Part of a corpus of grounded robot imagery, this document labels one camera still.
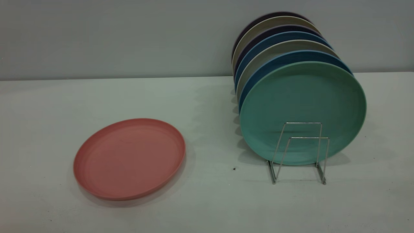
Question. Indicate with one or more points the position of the pink plastic plate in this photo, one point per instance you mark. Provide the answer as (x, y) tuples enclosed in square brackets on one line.
[(129, 158)]

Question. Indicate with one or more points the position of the dark purple plastic plate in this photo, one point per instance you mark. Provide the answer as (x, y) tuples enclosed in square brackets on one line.
[(281, 14)]

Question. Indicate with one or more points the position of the green plastic plate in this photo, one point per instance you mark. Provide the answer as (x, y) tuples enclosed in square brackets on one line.
[(304, 97)]

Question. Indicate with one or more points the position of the blue plastic plate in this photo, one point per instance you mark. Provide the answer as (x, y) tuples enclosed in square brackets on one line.
[(284, 57), (278, 36)]

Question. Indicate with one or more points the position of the beige plastic plate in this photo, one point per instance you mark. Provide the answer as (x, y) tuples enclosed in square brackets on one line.
[(278, 21), (278, 47)]

